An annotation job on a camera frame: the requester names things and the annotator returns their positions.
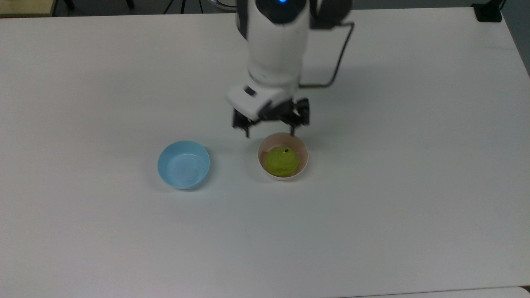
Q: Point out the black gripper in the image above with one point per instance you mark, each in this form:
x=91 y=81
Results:
x=281 y=111

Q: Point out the green pear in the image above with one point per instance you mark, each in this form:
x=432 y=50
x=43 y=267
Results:
x=281 y=163

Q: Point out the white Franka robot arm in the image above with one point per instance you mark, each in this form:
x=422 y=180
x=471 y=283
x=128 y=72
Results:
x=275 y=49

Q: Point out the pink plastic bowl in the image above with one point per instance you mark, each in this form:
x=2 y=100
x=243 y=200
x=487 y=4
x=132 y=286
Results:
x=304 y=157

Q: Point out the blue plastic bowl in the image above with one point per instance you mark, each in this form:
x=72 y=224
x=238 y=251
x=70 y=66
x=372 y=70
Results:
x=183 y=165

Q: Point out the black tripod legs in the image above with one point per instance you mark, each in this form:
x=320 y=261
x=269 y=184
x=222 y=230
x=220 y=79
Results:
x=182 y=5

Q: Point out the adjacent white table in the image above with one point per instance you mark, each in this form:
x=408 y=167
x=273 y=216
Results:
x=455 y=294

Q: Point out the wooden table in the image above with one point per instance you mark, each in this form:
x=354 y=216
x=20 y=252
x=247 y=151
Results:
x=25 y=7

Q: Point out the black table clamp mount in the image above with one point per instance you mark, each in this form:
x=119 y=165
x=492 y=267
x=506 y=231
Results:
x=487 y=11

